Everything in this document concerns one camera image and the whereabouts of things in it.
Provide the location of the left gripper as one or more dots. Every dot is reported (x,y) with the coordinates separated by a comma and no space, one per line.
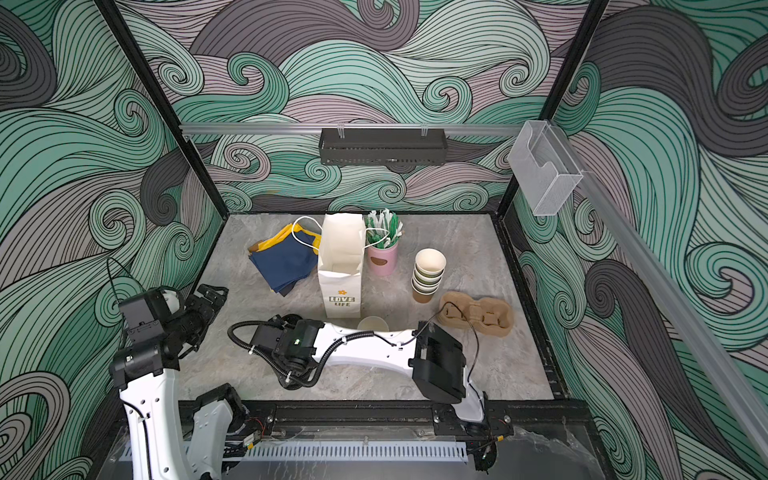
(207,311)

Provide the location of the yellow cloth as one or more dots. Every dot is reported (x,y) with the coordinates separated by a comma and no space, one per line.
(314,239)

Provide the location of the stack of paper cups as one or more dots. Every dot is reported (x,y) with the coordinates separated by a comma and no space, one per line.
(428,271)

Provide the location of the white slotted cable duct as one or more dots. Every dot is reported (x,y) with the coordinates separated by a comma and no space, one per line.
(377,451)

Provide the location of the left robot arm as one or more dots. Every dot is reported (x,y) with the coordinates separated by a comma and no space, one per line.
(163,327)

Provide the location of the clear acrylic wall holder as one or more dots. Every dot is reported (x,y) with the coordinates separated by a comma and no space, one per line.
(544,164)

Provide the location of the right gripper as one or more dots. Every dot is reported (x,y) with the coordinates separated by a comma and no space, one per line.
(283,375)

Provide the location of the white paper takeout bag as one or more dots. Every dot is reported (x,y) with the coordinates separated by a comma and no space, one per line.
(340,259)

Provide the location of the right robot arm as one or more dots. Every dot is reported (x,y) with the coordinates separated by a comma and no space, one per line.
(428,355)

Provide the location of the green paper coffee cup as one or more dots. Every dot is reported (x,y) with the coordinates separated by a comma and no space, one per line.
(373,323)

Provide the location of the navy blue cloth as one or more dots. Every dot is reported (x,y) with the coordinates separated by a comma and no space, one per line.
(284,262)

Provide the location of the brown pulp cup carrier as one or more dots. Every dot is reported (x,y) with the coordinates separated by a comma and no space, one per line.
(488,316)

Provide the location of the black wall shelf tray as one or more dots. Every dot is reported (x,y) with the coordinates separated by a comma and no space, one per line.
(382,146)

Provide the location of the pink cup holder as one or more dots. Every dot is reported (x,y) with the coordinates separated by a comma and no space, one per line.
(382,262)

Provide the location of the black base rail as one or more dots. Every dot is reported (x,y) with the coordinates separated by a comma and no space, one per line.
(500,415)

